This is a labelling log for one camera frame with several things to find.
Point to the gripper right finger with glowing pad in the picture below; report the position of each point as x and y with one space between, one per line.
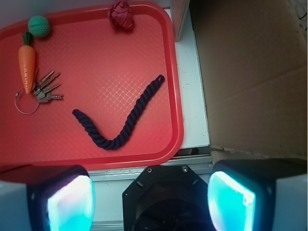
259 195

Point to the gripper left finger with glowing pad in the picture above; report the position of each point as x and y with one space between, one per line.
46 198

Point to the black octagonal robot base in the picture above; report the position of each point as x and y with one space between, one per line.
166 198

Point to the green rubber ball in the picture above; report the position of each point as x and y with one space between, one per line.
39 26

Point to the crumpled maroon cloth ball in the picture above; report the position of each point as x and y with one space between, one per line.
120 15

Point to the bunch of silver keys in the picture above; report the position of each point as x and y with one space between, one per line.
42 89

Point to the brown cardboard box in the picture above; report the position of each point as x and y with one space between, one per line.
253 61

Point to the orange toy carrot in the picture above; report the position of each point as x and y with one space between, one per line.
27 58

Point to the red plastic tray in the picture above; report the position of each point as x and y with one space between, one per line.
103 72

